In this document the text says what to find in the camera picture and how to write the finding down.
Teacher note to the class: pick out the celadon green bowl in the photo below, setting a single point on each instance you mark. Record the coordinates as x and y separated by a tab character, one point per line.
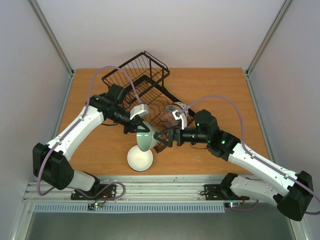
146	140

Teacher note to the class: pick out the aluminium rail frame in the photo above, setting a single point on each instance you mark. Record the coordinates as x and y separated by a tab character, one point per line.
31	225

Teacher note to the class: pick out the black wire dish rack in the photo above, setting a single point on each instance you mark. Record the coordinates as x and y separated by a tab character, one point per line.
148	76

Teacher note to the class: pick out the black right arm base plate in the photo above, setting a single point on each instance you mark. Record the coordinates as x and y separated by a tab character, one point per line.
213	192

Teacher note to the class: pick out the light blue cable duct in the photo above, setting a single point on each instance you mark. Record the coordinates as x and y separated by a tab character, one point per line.
130	208

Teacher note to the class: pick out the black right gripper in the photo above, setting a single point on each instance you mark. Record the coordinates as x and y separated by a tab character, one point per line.
175	136

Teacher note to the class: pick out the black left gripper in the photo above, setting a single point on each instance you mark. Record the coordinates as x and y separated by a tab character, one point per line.
133	126

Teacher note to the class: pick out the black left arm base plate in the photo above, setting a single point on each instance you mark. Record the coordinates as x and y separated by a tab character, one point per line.
98	191

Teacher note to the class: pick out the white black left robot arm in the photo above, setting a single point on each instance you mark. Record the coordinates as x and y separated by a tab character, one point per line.
51	160

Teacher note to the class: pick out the orange diamond patterned bowl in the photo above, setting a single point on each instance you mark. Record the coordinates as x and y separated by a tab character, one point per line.
168	119

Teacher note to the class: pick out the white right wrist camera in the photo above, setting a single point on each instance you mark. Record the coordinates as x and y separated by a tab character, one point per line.
180	118

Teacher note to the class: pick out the red dot patterned bowl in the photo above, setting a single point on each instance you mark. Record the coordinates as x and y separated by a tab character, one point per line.
180	106

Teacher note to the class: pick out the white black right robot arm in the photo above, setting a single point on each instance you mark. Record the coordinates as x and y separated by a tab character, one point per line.
288	191

